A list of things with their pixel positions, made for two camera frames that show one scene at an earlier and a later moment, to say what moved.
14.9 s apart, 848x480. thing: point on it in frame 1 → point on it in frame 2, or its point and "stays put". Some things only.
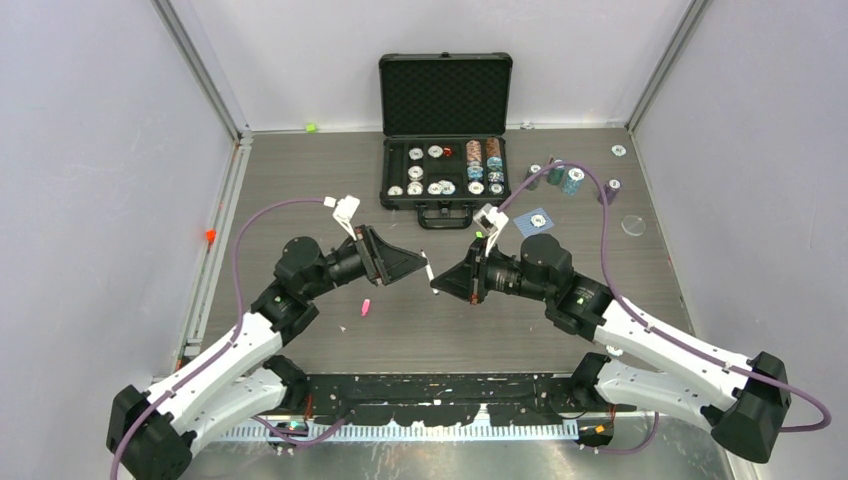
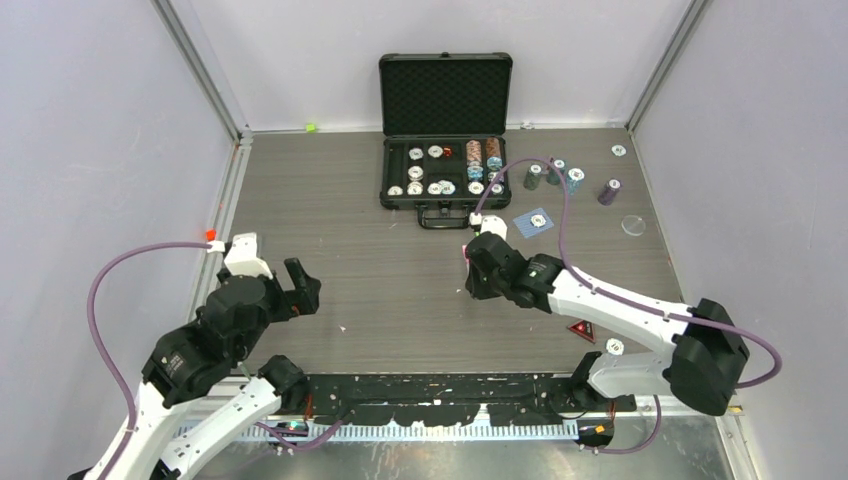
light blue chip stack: (573, 183) stays put
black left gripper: (382, 261) → (305, 298)
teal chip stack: (555, 175) stays put
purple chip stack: (611, 191) stays put
